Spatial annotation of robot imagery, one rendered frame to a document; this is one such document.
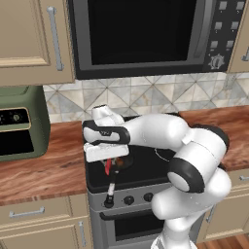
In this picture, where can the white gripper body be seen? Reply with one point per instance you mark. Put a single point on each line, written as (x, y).
(105, 153)

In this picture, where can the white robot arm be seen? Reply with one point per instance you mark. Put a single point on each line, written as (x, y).
(194, 152)

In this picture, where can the red spatula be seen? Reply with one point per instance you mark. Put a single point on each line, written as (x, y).
(108, 167)

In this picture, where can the brown chicken piece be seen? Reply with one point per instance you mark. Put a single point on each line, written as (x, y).
(120, 161)

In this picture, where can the black frying pan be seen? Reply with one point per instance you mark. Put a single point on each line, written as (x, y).
(127, 162)

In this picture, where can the black and grey stove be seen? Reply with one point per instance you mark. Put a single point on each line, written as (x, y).
(142, 175)

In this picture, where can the black stove knob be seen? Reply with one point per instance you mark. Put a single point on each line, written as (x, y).
(148, 196)
(109, 203)
(128, 200)

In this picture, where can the black oven door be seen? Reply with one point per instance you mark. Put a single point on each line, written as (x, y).
(133, 228)

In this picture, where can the green toaster oven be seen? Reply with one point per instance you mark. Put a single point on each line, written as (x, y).
(19, 129)

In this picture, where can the beige drawer front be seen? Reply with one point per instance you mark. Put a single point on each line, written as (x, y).
(35, 212)
(240, 179)

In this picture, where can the beige base cupboard door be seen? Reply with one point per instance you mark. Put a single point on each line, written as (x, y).
(39, 238)
(230, 217)

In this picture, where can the black microwave oven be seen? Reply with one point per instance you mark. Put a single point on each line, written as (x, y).
(139, 35)

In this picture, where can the beige wall cupboard door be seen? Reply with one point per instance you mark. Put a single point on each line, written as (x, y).
(26, 39)
(240, 35)

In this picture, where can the grey wall socket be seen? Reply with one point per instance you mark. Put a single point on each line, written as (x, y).
(229, 82)

